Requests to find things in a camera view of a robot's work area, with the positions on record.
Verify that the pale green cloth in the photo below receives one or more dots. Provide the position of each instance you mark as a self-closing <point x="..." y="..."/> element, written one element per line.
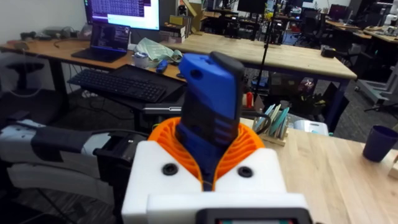
<point x="155" y="49"/>

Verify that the wooden desk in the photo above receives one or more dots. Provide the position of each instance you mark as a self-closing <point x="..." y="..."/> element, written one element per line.
<point x="62" y="51"/>

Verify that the dark blue cup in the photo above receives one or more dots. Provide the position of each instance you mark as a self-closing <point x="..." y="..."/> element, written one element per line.
<point x="377" y="144"/>

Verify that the white orange right gripper right finger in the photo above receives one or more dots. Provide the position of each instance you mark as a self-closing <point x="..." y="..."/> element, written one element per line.
<point x="258" y="168"/>

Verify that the wooden peg rack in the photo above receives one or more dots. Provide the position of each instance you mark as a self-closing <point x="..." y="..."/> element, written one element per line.
<point x="275" y="138"/>

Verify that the teal plate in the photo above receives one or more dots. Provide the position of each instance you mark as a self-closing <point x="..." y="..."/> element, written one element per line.
<point x="280" y="119"/>

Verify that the small red bottle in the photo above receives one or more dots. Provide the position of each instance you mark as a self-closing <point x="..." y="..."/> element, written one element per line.
<point x="249" y="100"/>

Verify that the pale wooden block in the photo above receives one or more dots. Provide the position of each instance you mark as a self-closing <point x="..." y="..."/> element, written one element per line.
<point x="394" y="169"/>

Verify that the black keyboard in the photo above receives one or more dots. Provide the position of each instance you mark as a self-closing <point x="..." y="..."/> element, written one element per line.
<point x="118" y="84"/>

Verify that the stack of boxes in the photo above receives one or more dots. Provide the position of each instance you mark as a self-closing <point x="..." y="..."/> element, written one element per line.
<point x="174" y="31"/>

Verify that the white plastic container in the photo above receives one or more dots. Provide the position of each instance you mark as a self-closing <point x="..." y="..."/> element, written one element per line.
<point x="311" y="127"/>

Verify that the computer monitor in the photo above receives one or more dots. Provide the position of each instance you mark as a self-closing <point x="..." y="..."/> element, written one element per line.
<point x="124" y="12"/>

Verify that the black laptop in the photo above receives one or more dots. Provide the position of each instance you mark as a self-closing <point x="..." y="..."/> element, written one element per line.
<point x="105" y="43"/>

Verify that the black stand pole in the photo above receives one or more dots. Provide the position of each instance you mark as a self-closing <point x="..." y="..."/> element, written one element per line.
<point x="265" y="46"/>

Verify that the white orange right gripper left finger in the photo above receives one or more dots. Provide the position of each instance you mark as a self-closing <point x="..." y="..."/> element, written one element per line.
<point x="155" y="161"/>

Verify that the large wooden table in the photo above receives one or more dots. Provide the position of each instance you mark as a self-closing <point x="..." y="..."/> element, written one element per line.
<point x="280" y="56"/>

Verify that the pale blue plate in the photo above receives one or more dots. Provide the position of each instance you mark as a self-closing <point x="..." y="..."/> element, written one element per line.
<point x="264" y="116"/>

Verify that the blue electric screwdriver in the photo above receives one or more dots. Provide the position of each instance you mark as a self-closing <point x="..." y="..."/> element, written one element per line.
<point x="211" y="93"/>

